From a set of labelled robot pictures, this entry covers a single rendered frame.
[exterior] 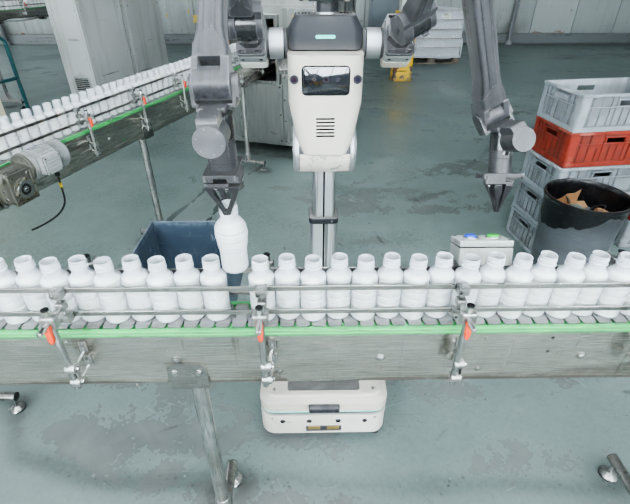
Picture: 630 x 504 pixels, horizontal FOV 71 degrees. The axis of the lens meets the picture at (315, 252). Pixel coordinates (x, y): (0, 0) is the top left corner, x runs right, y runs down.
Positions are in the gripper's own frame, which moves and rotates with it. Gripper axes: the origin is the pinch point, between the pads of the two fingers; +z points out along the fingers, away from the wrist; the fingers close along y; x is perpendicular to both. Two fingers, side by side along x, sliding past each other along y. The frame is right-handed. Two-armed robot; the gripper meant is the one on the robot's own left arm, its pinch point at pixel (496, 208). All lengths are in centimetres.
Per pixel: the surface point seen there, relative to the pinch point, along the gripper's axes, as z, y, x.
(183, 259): 9, -78, -15
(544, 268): 11.5, 4.5, -17.6
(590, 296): 18.8, 16.7, -16.3
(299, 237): 47, -57, 212
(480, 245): 9.0, -4.9, -3.6
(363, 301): 18.9, -36.5, -17.1
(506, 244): 8.8, 1.8, -3.6
